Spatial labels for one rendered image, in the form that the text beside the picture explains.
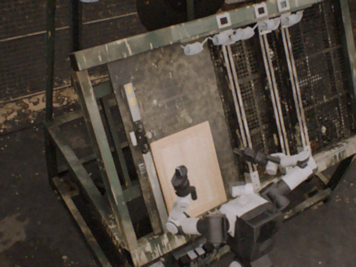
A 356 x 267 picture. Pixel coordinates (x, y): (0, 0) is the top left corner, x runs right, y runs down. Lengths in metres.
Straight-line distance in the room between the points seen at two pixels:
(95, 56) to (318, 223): 2.71
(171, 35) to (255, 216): 1.14
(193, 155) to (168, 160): 0.19
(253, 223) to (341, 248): 2.01
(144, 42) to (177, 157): 0.74
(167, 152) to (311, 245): 1.89
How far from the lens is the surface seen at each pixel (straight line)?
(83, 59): 2.62
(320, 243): 4.43
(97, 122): 2.70
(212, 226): 2.57
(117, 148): 2.87
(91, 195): 3.30
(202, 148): 3.08
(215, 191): 3.19
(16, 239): 4.08
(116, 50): 2.69
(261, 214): 2.63
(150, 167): 2.88
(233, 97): 3.13
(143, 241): 3.01
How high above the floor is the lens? 3.47
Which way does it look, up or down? 46 degrees down
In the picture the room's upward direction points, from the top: 11 degrees clockwise
